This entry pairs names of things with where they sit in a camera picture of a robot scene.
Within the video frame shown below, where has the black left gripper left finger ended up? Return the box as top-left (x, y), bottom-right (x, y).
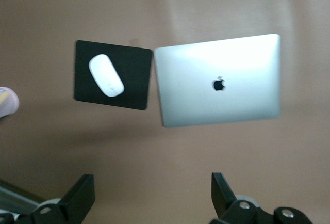
top-left (0, 174), bottom-right (95, 224)

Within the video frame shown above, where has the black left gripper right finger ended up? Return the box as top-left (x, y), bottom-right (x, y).
top-left (210, 172), bottom-right (314, 224)

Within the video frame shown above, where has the silver laptop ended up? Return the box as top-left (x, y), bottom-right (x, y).
top-left (154, 33), bottom-right (282, 129)

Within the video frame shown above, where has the pink mesh pen cup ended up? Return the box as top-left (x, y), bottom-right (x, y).
top-left (0, 86), bottom-right (20, 118)

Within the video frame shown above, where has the white computer mouse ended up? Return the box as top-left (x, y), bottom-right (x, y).
top-left (88, 53), bottom-right (125, 98)

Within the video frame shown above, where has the black mouse pad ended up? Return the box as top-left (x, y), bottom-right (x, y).
top-left (74, 40), bottom-right (153, 111)

